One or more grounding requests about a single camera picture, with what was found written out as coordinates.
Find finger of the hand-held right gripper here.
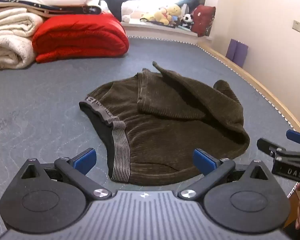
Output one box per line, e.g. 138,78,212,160
286,129,300,146
257,138,300,161

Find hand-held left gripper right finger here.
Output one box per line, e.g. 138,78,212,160
177,148,269,201

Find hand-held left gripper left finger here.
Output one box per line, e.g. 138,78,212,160
19,148,112,201

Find dark olive knit pants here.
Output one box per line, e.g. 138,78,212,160
79,61,250,186

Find purple yoga blocks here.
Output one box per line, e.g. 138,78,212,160
226,38,249,68

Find red folded blanket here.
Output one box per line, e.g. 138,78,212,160
32,12,130,64

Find red patterned cushion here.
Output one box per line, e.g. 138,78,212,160
190,4,216,38

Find cream folded blanket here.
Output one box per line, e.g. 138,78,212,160
0,7,44,72

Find panda plush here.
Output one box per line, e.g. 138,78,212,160
181,13,195,30

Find yellow bear plush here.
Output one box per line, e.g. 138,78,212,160
153,7,173,26

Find yellow round plush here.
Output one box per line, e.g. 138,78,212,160
165,4,182,22

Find white plush toy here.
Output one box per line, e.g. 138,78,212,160
121,4,133,22

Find navy patterned folded cloth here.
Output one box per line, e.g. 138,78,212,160
0,0,103,18

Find wooden bed frame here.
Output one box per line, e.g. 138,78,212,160
197,43,300,136

